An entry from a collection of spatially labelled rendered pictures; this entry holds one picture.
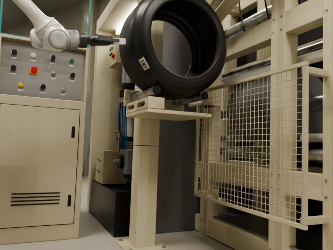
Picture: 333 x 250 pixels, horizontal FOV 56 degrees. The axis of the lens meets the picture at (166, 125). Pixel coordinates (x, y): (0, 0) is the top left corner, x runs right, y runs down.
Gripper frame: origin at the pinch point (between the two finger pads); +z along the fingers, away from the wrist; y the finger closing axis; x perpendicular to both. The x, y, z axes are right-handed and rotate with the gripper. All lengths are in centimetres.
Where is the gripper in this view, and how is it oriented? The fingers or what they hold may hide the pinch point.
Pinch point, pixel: (118, 41)
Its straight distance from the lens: 167.1
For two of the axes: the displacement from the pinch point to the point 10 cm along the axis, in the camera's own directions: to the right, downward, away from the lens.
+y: -4.2, 0.5, 9.1
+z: 9.0, -0.8, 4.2
